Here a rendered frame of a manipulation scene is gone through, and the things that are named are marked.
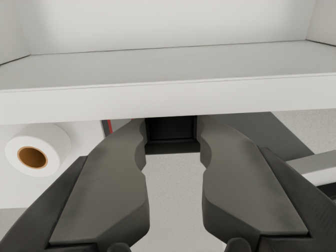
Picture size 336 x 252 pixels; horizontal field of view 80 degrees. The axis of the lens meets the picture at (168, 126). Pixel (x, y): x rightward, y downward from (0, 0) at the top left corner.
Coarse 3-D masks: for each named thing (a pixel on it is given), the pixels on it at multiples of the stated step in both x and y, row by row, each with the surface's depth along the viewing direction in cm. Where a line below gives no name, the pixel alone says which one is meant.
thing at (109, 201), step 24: (144, 120) 12; (120, 144) 9; (144, 144) 12; (96, 168) 8; (120, 168) 8; (72, 192) 7; (96, 192) 7; (120, 192) 7; (144, 192) 7; (72, 216) 6; (96, 216) 6; (120, 216) 6; (144, 216) 7; (72, 240) 6; (96, 240) 6; (120, 240) 6
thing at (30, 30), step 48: (0, 0) 14; (48, 0) 15; (96, 0) 15; (144, 0) 15; (192, 0) 15; (240, 0) 15; (288, 0) 15; (0, 48) 14; (48, 48) 17; (96, 48) 17
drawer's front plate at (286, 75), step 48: (144, 48) 17; (192, 48) 16; (240, 48) 15; (288, 48) 14; (0, 96) 9; (48, 96) 9; (96, 96) 9; (144, 96) 9; (192, 96) 9; (240, 96) 9; (288, 96) 9
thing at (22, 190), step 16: (0, 128) 29; (16, 128) 29; (64, 128) 29; (80, 128) 29; (96, 128) 29; (112, 128) 39; (0, 144) 31; (80, 144) 31; (96, 144) 31; (0, 160) 32; (64, 160) 32; (0, 176) 34; (16, 176) 34; (32, 176) 34; (48, 176) 34; (0, 192) 36; (16, 192) 36; (32, 192) 36
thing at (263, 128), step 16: (256, 112) 62; (240, 128) 57; (256, 128) 55; (272, 128) 53; (256, 144) 50; (272, 144) 48; (288, 144) 47; (304, 144) 45; (288, 160) 43; (304, 160) 37; (320, 160) 36; (304, 176) 35; (320, 176) 35
